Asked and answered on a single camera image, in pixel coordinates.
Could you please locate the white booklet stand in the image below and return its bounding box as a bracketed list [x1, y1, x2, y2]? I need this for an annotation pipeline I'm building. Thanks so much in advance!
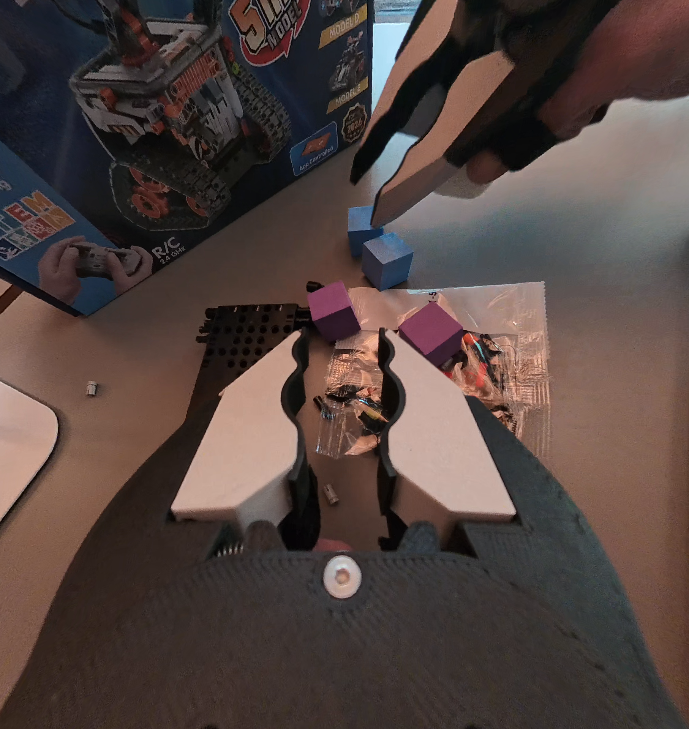
[0, 369, 59, 549]

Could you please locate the clear plastic parts bag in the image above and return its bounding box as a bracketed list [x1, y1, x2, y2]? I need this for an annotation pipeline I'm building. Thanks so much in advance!
[347, 280, 552, 456]

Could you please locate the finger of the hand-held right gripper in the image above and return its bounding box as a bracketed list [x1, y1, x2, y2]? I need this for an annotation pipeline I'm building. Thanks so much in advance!
[370, 51, 517, 229]
[349, 0, 473, 187]

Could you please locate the small clear parts bag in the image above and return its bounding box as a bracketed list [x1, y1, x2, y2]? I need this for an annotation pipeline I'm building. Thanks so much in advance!
[316, 342, 392, 459]

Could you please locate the purple foam cube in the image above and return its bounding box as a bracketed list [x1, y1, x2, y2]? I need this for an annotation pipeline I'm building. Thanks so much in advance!
[307, 281, 361, 342]
[398, 302, 465, 368]

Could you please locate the black perforated building plate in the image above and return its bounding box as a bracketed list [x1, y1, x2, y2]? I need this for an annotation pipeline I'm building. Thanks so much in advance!
[172, 302, 314, 436]

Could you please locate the blue foam cube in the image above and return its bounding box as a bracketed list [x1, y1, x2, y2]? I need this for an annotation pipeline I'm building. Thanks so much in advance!
[347, 206, 386, 258]
[362, 232, 414, 291]

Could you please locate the blue robot kit box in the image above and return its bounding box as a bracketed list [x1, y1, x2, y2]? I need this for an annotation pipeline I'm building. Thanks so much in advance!
[0, 0, 375, 317]

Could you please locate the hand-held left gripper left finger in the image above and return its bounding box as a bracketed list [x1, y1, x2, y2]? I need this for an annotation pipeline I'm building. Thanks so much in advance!
[169, 327, 322, 551]

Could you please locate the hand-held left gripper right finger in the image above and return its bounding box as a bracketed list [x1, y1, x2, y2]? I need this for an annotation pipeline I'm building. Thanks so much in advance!
[377, 327, 517, 550]

